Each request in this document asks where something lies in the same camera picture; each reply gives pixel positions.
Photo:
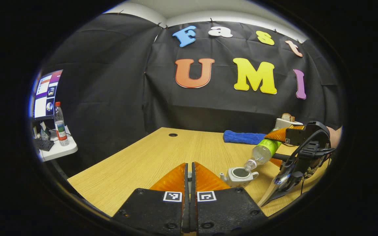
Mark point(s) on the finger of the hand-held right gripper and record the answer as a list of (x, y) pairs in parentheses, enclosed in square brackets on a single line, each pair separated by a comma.
[(276, 162), (294, 136)]

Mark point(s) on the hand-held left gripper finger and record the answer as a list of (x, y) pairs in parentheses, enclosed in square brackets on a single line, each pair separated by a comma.
[(186, 203), (193, 203)]

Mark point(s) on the clear green label water bottle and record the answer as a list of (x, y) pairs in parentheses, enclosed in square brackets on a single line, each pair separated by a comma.
[(264, 150)]

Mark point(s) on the white teacup lid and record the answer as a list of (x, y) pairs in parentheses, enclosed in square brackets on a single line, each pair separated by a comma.
[(189, 175)]

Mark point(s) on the white teacup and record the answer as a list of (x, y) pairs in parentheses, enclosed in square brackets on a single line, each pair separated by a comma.
[(238, 179)]

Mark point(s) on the red cap plastic bottle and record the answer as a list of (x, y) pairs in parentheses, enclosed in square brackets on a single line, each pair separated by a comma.
[(61, 127)]

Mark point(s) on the white toaster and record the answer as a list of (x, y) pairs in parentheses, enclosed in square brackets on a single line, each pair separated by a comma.
[(282, 124)]

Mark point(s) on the brown bread slice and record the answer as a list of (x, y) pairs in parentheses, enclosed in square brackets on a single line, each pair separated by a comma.
[(288, 117)]

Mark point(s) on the blue towel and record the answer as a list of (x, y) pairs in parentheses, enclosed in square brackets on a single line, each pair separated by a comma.
[(244, 137)]

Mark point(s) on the black backdrop cloth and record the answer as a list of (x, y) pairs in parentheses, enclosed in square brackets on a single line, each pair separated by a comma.
[(116, 98)]

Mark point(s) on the white side table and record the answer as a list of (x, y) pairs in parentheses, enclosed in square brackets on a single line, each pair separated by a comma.
[(61, 150)]

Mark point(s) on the black keyboard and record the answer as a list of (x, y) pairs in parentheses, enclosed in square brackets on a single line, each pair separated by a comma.
[(44, 145)]

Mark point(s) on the computer monitor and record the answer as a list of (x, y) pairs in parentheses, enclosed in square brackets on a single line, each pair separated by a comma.
[(46, 95)]

